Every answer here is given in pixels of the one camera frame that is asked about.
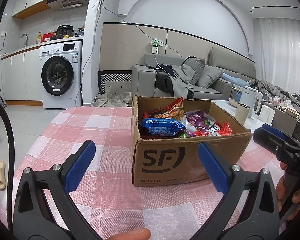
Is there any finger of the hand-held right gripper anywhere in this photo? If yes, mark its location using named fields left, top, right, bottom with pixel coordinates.
left=253, top=127, right=290, bottom=160
left=261, top=124, right=300, bottom=150

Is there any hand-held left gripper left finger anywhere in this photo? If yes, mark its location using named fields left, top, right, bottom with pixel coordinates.
left=13, top=140, right=105, bottom=240

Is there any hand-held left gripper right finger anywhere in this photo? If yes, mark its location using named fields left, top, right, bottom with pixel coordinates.
left=197, top=141, right=281, bottom=240

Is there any large white red-edged snack packet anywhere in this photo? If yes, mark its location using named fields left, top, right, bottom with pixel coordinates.
left=195, top=122, right=233, bottom=137

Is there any brown cardboard box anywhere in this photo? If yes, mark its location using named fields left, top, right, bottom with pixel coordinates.
left=131, top=95, right=253, bottom=187

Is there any tall purple white snack packet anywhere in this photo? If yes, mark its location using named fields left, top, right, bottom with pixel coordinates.
left=185, top=110, right=217, bottom=133

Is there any blue snack packet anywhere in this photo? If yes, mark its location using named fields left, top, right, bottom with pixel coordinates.
left=138, top=117, right=187, bottom=137

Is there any orange white noodle snack packet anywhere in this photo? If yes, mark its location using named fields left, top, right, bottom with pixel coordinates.
left=150, top=97, right=188, bottom=128

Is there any person's right hand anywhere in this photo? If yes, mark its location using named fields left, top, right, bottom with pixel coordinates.
left=275, top=162, right=300, bottom=212

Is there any person's left hand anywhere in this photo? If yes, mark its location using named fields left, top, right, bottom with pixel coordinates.
left=109, top=228, right=152, bottom=240

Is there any white tissue roll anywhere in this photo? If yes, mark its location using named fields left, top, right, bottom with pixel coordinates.
left=266, top=107, right=276, bottom=127
left=260, top=104, right=271, bottom=124

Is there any white coffee table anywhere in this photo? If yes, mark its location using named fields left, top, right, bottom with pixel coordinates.
left=212, top=100, right=275, bottom=130

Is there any takeaway bowl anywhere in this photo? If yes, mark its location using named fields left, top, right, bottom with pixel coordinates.
left=285, top=106, right=300, bottom=118

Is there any clear plastic bag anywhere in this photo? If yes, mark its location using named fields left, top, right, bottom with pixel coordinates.
left=271, top=97, right=293, bottom=109

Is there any beige cup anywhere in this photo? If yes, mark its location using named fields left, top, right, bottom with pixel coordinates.
left=235, top=103, right=251, bottom=126

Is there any white electric kettle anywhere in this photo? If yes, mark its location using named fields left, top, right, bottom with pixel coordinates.
left=240, top=85, right=263, bottom=117

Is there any grey blanket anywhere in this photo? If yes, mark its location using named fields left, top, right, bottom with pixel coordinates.
left=248, top=79, right=300, bottom=117

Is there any pink checked tablecloth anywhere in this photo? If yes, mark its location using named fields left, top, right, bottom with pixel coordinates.
left=14, top=106, right=288, bottom=240

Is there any beige lidded container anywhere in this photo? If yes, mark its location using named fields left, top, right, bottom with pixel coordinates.
left=228, top=91, right=243, bottom=105

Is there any light blue pillow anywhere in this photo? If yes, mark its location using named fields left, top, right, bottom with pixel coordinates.
left=221, top=73, right=249, bottom=85

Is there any crumpled beige cloth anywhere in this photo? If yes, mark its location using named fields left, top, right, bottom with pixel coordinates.
left=92, top=91, right=132, bottom=108

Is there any white curtain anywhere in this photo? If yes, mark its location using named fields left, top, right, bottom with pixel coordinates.
left=253, top=17, right=300, bottom=90

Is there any beige slipper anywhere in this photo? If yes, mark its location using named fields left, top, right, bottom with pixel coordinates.
left=0, top=160, right=7, bottom=190

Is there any light grey pillow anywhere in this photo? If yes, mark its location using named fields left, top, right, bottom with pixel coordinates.
left=196, top=65, right=225, bottom=89

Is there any grey jacket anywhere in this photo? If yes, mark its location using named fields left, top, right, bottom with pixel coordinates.
left=169, top=64, right=194, bottom=99

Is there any white washing machine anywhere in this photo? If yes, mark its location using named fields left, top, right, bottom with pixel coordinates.
left=38, top=41, right=83, bottom=109

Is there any dark grey pillow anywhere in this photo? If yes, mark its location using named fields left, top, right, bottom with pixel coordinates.
left=182, top=57, right=206, bottom=85

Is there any black jacket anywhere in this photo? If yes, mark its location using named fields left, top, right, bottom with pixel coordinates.
left=156, top=65, right=194, bottom=99

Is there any grey sofa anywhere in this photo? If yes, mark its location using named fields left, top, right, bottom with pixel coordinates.
left=131, top=46, right=256, bottom=100

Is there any white kitchen base cabinet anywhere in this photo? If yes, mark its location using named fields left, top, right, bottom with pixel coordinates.
left=1, top=49, right=44, bottom=105

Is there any black pressure cooker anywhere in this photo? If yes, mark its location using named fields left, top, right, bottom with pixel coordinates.
left=56, top=25, right=75, bottom=38

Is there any range hood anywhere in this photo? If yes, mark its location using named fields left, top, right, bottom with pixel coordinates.
left=46, top=0, right=93, bottom=12

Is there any thick black cable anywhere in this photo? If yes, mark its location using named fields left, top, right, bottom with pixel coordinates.
left=0, top=95, right=16, bottom=240

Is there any green wall charger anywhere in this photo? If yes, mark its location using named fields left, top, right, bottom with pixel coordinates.
left=150, top=39, right=163, bottom=54

